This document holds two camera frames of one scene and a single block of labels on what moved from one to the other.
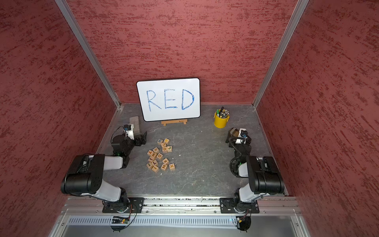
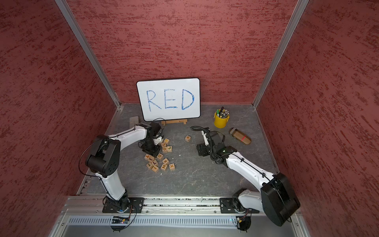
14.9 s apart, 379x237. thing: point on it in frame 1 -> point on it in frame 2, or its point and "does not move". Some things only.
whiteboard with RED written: x=169 y=99 does not move
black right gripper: x=233 y=140 -> x=201 y=149
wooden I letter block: x=155 y=169 does not move
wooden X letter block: x=172 y=167 does not move
